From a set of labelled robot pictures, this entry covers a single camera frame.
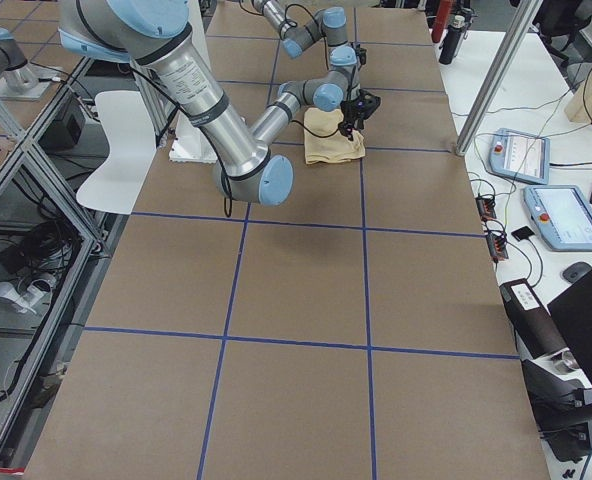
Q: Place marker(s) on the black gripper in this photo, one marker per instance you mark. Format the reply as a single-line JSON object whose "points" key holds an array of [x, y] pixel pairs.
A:
{"points": [[351, 109]]}

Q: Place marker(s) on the beige long-sleeve printed shirt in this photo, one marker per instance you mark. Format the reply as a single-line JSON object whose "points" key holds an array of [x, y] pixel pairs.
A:
{"points": [[324, 144]]}

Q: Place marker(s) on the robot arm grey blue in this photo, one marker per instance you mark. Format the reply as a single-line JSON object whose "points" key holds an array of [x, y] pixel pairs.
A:
{"points": [[329, 24], [157, 35]]}

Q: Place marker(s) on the black water bottle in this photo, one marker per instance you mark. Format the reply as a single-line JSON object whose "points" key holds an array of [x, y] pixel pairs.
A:
{"points": [[451, 41]]}

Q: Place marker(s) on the red bottle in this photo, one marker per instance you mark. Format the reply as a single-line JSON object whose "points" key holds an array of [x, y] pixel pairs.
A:
{"points": [[441, 19]]}

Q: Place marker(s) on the blue teach pendant far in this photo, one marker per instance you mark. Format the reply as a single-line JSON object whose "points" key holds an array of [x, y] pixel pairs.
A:
{"points": [[520, 156]]}

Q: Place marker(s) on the blue teach pendant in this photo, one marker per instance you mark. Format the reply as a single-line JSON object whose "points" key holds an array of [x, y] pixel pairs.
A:
{"points": [[520, 156], [561, 215]]}

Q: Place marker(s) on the white plastic chair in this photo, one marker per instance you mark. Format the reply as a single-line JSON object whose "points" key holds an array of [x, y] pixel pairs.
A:
{"points": [[116, 184]]}

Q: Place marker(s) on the blue teach pendant near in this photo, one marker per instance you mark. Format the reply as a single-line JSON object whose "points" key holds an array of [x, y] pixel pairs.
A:
{"points": [[561, 215]]}

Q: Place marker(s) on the black computer mouse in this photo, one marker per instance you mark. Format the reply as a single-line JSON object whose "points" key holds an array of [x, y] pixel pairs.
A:
{"points": [[576, 271]]}

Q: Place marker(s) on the black box white label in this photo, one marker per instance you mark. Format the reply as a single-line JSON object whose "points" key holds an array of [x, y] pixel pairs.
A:
{"points": [[530, 318]]}

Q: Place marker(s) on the grey aluminium frame post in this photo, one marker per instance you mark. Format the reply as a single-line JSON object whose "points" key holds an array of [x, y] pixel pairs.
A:
{"points": [[511, 42]]}

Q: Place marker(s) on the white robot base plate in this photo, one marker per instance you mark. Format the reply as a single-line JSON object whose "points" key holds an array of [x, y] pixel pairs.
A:
{"points": [[190, 144]]}

